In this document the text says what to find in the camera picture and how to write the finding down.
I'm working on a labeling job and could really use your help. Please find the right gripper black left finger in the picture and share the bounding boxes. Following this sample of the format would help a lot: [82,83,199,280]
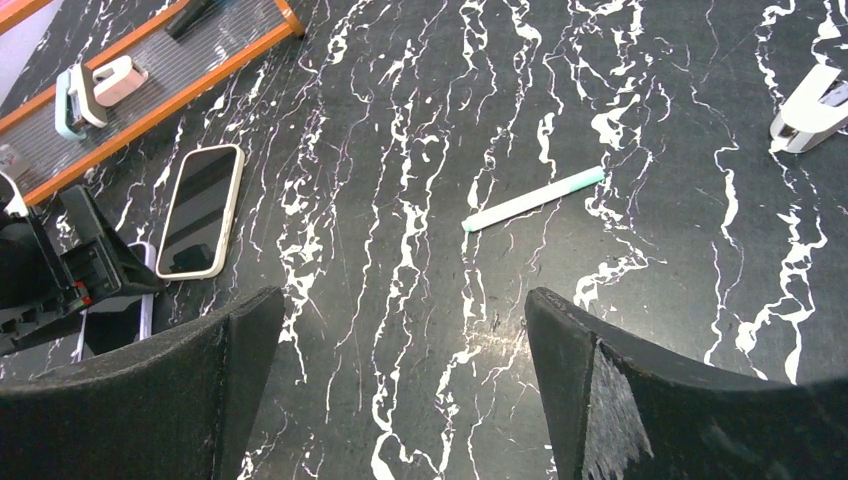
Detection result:
[1,286,285,479]

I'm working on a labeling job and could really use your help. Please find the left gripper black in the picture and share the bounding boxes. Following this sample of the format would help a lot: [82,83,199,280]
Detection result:
[1,175,163,355]

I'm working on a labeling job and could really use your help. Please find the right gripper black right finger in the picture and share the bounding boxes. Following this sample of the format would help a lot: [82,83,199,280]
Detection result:
[525,288,847,479]

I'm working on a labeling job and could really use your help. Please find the lavender phone case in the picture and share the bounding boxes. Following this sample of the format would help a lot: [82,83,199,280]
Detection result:
[72,241,158,362]

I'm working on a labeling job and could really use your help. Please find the phone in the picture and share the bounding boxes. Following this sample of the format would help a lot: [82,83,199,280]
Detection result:
[155,144,246,281]

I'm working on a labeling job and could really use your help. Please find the orange wooden shelf rack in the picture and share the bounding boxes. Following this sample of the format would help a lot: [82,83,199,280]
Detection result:
[1,1,305,205]

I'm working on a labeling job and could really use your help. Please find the teal white stapler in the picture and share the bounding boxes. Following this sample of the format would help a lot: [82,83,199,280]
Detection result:
[54,63,108,141]

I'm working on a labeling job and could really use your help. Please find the pink white stapler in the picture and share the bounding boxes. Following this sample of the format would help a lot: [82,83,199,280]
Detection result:
[93,55,149,107]

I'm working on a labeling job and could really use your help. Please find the white green marker pen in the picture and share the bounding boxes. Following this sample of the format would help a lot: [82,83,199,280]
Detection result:
[461,166,605,233]

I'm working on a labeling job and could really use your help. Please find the small black object on shelf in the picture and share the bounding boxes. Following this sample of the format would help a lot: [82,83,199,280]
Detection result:
[164,0,218,39]

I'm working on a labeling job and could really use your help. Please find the white staple remover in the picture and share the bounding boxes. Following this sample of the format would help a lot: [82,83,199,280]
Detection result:
[769,64,847,154]

